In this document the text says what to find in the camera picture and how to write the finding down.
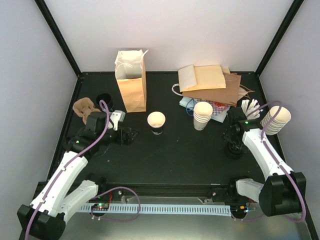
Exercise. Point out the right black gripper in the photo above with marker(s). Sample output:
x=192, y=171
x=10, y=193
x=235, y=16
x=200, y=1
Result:
x=227, y=134

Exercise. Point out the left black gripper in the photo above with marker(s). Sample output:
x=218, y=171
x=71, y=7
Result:
x=128, y=140

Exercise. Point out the single white paper cup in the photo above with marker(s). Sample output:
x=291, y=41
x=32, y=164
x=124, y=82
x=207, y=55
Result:
x=156, y=121

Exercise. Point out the black printed paper cup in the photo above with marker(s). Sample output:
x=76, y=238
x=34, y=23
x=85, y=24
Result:
x=107, y=99

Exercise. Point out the orange paper bag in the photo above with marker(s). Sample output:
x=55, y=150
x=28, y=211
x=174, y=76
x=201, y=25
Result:
x=194, y=78
x=130, y=75

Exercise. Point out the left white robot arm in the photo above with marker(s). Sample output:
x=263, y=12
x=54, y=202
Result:
x=47, y=215

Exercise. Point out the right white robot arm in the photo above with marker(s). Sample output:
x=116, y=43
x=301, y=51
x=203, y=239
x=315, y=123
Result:
x=283, y=191

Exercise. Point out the right black lid stack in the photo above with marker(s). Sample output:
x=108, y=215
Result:
x=233, y=153

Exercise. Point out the white paper cup stack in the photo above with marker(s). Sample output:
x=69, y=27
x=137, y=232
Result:
x=202, y=113

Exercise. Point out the brown kraft paper bag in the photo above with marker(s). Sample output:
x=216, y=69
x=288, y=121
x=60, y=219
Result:
x=230, y=95

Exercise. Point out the tilted paper cup stack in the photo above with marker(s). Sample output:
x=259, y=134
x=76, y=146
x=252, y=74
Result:
x=273, y=123

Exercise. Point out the brown pulp cup carrier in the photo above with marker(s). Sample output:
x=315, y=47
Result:
x=83, y=108

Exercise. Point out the small circuit board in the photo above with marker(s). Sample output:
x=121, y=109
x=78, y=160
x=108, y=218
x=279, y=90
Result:
x=100, y=207

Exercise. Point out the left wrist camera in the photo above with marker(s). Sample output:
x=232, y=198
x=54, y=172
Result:
x=115, y=118

